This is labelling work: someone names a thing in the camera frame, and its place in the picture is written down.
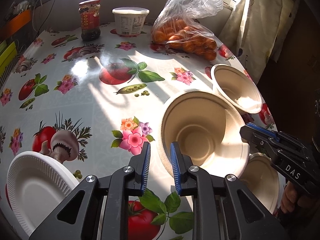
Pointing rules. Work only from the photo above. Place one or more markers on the floral vegetable print tablecloth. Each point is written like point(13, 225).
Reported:
point(91, 89)

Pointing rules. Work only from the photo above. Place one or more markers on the bag of oranges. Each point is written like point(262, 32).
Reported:
point(177, 28)

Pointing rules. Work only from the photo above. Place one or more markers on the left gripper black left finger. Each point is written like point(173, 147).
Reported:
point(98, 206)

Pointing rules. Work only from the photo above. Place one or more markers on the person right hand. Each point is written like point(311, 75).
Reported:
point(291, 199)

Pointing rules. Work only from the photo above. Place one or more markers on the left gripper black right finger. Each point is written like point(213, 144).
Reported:
point(223, 207)

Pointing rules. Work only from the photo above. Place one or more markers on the floral curtain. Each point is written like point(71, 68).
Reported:
point(256, 30)

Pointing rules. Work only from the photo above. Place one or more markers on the orange tray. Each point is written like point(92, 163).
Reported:
point(15, 24)

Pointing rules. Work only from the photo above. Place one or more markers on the white plastic tub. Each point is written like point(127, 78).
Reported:
point(129, 20)

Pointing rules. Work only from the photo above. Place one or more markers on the beige paper bowl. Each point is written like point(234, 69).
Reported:
point(207, 128)
point(262, 180)
point(236, 88)

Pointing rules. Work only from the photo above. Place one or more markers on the yellow-green boxes stack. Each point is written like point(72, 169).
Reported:
point(8, 52)

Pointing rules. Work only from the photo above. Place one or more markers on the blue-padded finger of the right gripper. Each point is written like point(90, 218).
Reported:
point(257, 135)

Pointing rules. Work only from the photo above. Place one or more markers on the chili sauce glass jar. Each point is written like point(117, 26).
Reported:
point(89, 12)

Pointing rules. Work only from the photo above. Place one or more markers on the white foam plate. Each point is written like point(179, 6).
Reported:
point(36, 185)

